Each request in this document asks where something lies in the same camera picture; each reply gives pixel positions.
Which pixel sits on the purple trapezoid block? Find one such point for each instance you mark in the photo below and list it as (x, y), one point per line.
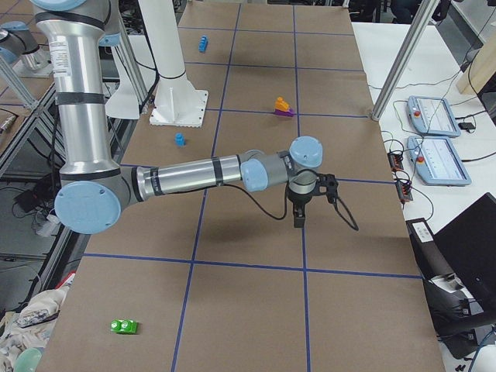
(287, 113)

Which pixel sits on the orange trapezoid block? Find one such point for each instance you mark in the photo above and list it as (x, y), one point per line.
(281, 105)

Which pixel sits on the black relay board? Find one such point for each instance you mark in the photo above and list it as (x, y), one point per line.
(395, 160)

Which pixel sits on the small blue block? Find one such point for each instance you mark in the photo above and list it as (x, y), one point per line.
(179, 139)

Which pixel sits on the lower teach pendant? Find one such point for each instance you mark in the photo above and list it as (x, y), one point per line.
(436, 162)

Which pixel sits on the teach pendant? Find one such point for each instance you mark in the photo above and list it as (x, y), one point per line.
(436, 162)
(432, 116)

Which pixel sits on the upper teach pendant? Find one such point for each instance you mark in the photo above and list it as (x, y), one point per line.
(432, 116)

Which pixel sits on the black laptop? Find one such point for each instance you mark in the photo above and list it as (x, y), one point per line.
(468, 245)

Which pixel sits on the black device with white label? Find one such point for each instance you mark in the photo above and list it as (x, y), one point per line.
(441, 284)

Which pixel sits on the black power adapter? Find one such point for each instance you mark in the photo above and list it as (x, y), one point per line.
(467, 126)

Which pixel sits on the long blue stud block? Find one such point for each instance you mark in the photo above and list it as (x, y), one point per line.
(203, 44)

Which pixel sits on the green two-stud block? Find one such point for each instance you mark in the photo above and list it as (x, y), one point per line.
(124, 326)

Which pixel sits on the patterned cloth bag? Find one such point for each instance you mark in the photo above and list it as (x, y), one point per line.
(32, 327)

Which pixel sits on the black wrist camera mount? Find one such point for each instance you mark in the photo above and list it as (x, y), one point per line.
(326, 184)

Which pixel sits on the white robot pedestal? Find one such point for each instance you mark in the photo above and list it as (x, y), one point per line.
(177, 102)

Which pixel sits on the aluminium frame post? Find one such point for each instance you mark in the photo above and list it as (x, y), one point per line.
(414, 34)

